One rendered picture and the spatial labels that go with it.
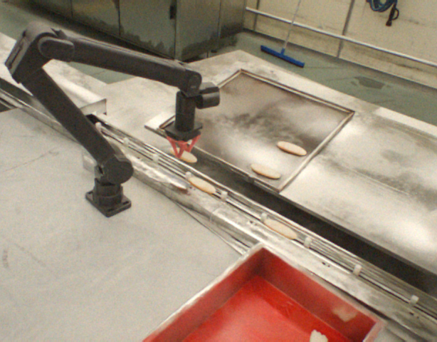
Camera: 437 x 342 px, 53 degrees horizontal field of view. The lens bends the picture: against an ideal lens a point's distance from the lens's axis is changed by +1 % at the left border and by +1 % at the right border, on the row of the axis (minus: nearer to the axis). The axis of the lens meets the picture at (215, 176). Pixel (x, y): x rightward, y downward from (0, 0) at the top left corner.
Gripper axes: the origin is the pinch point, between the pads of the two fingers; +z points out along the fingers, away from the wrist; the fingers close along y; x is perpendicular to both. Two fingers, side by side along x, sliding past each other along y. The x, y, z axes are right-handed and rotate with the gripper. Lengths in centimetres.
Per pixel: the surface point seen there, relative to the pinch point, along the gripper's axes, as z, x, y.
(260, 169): 2.5, -20.5, 13.1
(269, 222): 7.1, -33.2, -0.8
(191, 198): 6.7, -11.0, -8.3
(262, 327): 11, -49, -28
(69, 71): 11, 92, 27
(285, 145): 0.1, -20.3, 27.4
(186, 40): 61, 180, 214
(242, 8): 53, 195, 323
